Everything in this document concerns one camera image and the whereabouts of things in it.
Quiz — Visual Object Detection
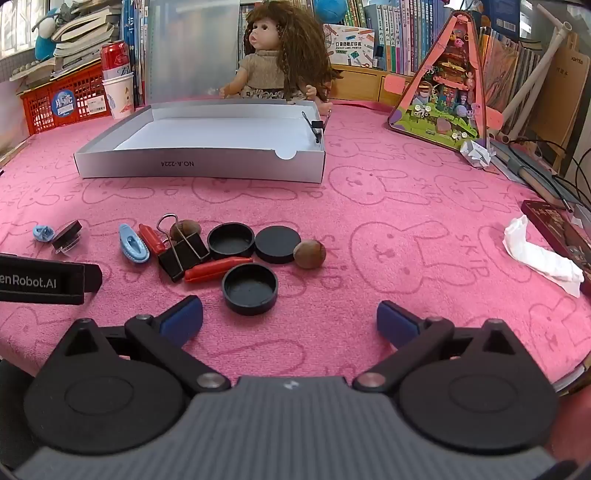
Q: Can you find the wooden shelf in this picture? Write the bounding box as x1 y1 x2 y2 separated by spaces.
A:
330 64 416 104

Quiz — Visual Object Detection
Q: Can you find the stack of books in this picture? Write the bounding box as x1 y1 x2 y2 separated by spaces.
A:
11 4 123 88

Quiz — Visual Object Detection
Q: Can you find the black round lid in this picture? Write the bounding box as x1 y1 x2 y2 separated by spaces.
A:
255 226 302 265
222 264 279 316
206 223 256 259

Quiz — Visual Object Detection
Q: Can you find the row of thin books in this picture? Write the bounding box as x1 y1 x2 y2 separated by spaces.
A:
478 25 546 114

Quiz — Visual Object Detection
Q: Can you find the brown-haired doll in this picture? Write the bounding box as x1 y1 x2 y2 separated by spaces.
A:
218 0 334 121

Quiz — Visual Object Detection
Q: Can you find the blue white plush toy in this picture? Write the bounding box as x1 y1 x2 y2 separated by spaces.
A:
32 9 70 63

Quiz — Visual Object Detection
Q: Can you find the red plastic basket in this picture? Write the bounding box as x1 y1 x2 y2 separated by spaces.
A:
18 62 114 136

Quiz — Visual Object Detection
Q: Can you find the dark red box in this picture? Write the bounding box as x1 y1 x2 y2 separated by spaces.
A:
521 199 591 296

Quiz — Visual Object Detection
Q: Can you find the short red plastic clip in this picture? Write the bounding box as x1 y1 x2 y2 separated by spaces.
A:
139 224 167 254

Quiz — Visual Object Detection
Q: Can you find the large black binder clip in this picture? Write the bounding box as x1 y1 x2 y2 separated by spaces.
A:
156 213 211 282

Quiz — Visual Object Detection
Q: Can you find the pink bunny print cloth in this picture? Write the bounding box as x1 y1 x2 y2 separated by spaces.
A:
0 99 591 398

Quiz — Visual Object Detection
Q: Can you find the grey cardboard box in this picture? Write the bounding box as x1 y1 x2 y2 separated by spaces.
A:
74 100 326 184

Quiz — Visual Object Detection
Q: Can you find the pink paper note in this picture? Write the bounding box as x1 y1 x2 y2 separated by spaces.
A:
383 76 414 104

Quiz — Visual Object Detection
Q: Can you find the white pipe frame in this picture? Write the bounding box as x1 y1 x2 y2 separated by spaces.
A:
489 7 575 144

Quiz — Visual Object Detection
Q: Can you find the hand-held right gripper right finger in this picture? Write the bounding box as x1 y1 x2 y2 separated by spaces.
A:
353 300 532 393

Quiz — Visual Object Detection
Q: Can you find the white printed carton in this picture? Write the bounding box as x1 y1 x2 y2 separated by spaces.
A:
322 24 376 65

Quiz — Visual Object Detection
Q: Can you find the large blue plastic clip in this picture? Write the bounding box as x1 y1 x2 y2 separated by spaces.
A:
119 224 151 266

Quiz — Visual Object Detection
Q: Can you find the wooden board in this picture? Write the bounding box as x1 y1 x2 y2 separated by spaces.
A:
526 34 591 162

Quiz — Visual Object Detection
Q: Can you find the row of blue books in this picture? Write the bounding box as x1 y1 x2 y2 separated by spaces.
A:
121 0 151 109

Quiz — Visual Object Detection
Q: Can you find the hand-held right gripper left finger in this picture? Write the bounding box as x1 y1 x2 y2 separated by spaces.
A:
48 295 232 394

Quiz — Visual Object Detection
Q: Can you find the triangular toy house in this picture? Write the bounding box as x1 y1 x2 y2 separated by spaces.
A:
387 10 504 151

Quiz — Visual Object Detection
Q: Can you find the large blue plush toy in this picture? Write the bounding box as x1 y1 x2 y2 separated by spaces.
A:
313 0 347 20

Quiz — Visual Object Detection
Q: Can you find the crumpled white paper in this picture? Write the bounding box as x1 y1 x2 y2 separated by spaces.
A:
460 140 492 169

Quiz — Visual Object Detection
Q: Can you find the red drink can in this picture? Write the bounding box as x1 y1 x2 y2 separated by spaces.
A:
100 40 134 81

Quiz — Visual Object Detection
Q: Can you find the small black binder clip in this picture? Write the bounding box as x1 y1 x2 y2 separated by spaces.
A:
301 111 331 144

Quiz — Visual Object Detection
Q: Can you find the white tissue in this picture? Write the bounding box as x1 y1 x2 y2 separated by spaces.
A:
503 215 585 298

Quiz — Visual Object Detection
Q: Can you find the white paper cup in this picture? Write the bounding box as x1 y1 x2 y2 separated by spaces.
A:
102 76 136 121

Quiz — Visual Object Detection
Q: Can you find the row of colourful books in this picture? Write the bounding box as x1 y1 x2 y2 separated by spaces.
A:
344 0 451 77

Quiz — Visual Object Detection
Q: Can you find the black cap with clear base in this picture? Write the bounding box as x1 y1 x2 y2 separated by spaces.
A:
51 220 84 254

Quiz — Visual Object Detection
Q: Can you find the brown nut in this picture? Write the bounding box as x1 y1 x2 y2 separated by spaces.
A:
294 240 327 269
169 220 201 241

